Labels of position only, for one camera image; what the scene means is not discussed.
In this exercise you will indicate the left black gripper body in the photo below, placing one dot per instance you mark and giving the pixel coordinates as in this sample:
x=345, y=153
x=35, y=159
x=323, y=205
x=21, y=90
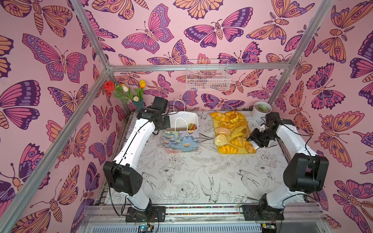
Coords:
x=165, y=124

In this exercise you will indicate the glass vase with flowers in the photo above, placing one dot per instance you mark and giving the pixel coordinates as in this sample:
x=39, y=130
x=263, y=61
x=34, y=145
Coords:
x=125, y=94

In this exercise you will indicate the floral white paper bag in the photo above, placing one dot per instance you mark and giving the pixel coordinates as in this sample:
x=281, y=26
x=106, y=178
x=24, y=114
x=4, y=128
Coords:
x=177, y=139

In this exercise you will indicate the small oval bread roll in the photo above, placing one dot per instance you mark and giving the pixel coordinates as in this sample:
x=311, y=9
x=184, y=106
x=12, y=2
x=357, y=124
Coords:
x=250, y=149

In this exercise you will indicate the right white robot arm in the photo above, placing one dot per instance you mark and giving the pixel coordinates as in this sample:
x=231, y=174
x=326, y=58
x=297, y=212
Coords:
x=305, y=173

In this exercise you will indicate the white wire basket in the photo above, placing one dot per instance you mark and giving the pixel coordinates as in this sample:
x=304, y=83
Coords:
x=206, y=76

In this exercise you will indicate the yellow bread tray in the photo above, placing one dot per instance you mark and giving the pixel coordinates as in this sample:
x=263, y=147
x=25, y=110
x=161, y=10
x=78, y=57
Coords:
x=236, y=130

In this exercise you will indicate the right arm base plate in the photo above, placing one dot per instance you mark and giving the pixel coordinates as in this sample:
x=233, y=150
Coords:
x=261, y=211

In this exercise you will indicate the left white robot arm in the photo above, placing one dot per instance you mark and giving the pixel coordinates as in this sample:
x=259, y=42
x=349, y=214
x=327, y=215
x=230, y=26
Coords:
x=121, y=174

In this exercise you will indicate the yellow glazed bread loaf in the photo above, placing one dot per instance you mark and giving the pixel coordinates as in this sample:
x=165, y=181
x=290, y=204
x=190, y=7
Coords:
x=227, y=149

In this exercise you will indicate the white pot with succulent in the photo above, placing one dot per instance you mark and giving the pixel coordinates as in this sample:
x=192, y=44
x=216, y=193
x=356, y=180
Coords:
x=261, y=109

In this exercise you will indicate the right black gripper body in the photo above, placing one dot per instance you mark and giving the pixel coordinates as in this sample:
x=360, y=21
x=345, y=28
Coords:
x=257, y=138

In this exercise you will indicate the sandwich bun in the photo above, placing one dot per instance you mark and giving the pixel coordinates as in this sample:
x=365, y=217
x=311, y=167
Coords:
x=192, y=127

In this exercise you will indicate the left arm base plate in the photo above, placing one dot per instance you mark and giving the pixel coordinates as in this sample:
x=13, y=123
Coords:
x=152, y=214

